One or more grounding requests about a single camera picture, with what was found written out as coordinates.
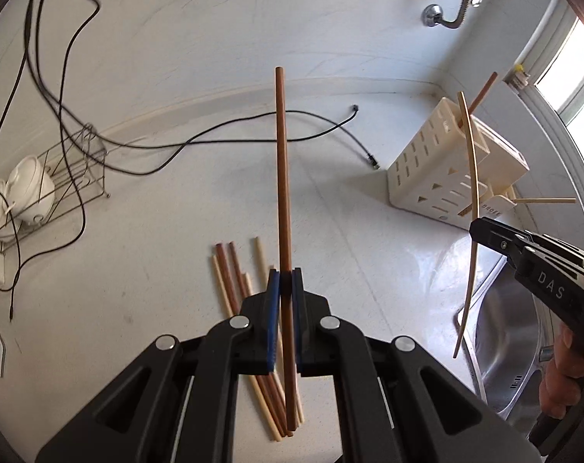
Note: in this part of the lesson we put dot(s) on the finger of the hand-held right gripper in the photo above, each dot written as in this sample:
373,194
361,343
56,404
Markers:
494,236

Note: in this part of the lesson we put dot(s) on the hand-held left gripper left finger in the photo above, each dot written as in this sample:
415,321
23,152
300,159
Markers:
272,318

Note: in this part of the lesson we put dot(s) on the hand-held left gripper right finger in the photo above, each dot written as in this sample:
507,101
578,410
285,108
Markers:
297,318

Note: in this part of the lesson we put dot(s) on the light bamboo chopstick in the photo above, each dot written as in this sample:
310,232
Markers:
474,188
547,200

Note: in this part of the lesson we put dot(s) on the group of wooden chopsticks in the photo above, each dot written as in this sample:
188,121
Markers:
272,405

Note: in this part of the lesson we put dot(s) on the cream plastic utensil holder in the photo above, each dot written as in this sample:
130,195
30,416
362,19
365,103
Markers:
427,169

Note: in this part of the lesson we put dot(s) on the brown chopstick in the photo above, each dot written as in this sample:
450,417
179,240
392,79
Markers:
485,89
283,178

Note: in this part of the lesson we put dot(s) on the person's right hand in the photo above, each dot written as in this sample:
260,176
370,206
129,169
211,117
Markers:
559,371

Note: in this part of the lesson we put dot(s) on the stainless steel sink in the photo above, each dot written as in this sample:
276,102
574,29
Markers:
506,337

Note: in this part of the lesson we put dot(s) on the small bottle yellow cap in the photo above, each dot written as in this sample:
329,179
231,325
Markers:
518,77

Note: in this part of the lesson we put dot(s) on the white framed window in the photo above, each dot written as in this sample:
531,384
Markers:
569,67

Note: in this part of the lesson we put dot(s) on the chrome angle valve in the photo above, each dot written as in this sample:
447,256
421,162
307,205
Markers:
476,0

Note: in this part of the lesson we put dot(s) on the chrome wall flange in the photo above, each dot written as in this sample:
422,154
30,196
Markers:
432,13

